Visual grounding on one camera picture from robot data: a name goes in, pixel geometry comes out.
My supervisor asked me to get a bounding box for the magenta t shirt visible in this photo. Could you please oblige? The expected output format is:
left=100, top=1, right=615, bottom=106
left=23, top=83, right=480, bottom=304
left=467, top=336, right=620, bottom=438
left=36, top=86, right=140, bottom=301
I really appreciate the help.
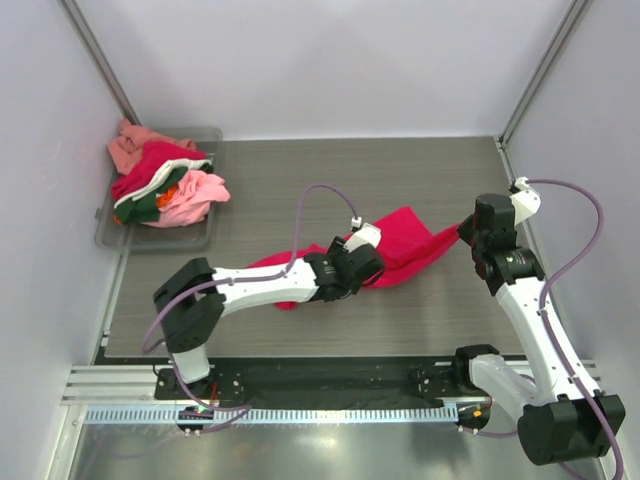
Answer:
left=247, top=205, right=464, bottom=312

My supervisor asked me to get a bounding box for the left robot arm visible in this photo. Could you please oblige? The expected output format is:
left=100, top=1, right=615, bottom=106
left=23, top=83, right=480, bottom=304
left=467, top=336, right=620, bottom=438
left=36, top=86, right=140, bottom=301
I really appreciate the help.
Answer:
left=153, top=228, right=385, bottom=385

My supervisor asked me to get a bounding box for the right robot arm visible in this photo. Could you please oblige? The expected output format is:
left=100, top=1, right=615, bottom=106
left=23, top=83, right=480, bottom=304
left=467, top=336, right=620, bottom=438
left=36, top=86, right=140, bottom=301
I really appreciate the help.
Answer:
left=452, top=189, right=626, bottom=466

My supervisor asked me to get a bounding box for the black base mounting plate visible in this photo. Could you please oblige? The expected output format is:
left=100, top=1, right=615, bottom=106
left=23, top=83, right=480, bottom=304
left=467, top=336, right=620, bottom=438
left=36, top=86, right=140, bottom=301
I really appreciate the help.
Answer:
left=153, top=355, right=526, bottom=405

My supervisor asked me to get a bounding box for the light pink t shirt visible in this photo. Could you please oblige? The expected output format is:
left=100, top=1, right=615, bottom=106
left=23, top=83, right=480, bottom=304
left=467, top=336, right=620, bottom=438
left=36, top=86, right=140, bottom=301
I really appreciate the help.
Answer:
left=144, top=170, right=231, bottom=229

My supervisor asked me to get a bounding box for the orange garment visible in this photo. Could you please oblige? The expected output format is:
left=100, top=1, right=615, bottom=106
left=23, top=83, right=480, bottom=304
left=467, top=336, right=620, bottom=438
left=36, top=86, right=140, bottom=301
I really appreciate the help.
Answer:
left=155, top=184, right=178, bottom=210

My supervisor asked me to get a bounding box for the green white t shirt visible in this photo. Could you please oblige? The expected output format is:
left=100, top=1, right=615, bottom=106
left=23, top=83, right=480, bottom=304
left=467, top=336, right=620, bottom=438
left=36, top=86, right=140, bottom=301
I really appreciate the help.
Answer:
left=113, top=158, right=213, bottom=225

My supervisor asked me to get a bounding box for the crimson t shirt in tray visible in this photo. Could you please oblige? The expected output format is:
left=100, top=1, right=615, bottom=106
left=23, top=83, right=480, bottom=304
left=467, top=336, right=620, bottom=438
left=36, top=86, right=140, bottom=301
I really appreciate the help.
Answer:
left=111, top=141, right=207, bottom=201

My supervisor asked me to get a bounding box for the grey plastic tray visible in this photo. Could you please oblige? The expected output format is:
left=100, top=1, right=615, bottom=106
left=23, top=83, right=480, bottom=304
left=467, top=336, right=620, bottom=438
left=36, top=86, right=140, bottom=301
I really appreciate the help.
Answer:
left=94, top=125, right=224, bottom=252

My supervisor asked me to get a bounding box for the salmon pink t shirt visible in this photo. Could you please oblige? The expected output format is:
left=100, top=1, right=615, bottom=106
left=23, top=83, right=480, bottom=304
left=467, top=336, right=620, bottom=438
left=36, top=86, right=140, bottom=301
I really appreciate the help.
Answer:
left=107, top=119, right=196, bottom=175

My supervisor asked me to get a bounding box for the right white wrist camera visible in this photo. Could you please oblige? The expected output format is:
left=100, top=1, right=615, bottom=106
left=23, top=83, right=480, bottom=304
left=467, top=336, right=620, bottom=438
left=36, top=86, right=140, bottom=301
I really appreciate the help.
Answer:
left=509, top=177, right=541, bottom=226

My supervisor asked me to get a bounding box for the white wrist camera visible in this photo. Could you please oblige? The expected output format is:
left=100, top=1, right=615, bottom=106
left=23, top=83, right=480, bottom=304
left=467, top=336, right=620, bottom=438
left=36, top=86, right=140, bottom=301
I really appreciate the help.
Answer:
left=509, top=177, right=541, bottom=226
left=344, top=216, right=382, bottom=252

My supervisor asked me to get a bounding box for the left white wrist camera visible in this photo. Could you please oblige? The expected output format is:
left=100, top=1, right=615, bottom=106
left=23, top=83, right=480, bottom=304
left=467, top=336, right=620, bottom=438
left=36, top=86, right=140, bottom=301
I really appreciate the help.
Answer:
left=344, top=216, right=382, bottom=252

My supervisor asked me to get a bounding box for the right aluminium table rail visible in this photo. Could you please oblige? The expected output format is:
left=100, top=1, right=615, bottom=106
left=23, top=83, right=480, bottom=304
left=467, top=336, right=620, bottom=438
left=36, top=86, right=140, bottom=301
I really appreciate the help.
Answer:
left=495, top=135, right=576, bottom=351

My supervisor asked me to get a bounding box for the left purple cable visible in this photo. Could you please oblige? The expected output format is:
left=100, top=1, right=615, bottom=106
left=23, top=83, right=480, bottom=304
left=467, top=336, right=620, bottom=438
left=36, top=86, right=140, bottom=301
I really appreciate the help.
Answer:
left=139, top=183, right=361, bottom=356

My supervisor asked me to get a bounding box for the purple cable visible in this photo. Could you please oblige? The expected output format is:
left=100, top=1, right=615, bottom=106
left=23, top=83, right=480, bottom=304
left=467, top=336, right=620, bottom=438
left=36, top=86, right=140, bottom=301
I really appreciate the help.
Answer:
left=529, top=177, right=626, bottom=480
left=139, top=183, right=361, bottom=356

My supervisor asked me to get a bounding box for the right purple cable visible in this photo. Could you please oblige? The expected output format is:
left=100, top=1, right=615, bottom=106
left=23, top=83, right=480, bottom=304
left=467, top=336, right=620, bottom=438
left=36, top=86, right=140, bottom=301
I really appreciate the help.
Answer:
left=529, top=177, right=626, bottom=480

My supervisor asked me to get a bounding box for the right aluminium frame post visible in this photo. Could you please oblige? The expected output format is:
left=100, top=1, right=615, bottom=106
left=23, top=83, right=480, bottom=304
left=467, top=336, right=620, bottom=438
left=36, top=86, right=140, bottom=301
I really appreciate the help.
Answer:
left=499, top=0, right=594, bottom=146

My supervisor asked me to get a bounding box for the aluminium frame post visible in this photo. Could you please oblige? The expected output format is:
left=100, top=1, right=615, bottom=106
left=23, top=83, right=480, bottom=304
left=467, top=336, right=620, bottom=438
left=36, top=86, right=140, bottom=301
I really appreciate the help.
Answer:
left=499, top=0, right=594, bottom=146
left=58, top=0, right=140, bottom=125

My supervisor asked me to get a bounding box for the white slotted cable duct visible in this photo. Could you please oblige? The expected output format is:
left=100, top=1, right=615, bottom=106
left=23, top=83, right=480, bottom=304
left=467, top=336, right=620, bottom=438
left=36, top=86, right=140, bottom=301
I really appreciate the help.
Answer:
left=84, top=404, right=458, bottom=425

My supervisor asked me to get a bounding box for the left aluminium frame post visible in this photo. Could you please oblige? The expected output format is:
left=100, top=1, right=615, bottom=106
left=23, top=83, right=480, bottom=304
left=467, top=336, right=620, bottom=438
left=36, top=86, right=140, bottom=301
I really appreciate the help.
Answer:
left=58, top=0, right=140, bottom=125

